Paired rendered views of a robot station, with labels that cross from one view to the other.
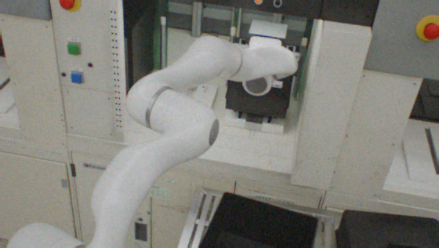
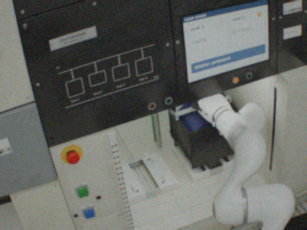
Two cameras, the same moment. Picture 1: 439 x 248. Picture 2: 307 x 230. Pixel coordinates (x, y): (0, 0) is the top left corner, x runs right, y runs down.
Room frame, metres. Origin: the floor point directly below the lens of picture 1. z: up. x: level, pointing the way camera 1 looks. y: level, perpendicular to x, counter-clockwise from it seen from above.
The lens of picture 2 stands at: (0.21, 0.69, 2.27)
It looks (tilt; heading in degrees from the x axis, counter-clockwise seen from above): 37 degrees down; 335
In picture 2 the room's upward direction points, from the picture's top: 7 degrees counter-clockwise
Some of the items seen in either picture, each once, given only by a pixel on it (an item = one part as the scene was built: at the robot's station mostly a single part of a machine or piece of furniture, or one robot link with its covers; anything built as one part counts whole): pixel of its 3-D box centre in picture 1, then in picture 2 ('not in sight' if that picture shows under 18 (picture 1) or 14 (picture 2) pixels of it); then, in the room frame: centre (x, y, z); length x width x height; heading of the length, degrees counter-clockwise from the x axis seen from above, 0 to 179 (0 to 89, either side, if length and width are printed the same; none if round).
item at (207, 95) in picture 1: (185, 97); (143, 176); (1.58, 0.13, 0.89); 0.22 x 0.21 x 0.04; 173
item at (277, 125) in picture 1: (256, 109); (205, 155); (1.54, -0.14, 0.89); 0.22 x 0.21 x 0.04; 173
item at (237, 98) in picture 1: (262, 70); (204, 122); (1.54, -0.14, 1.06); 0.24 x 0.20 x 0.32; 83
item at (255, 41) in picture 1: (263, 50); (216, 109); (1.44, -0.12, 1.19); 0.11 x 0.10 x 0.07; 173
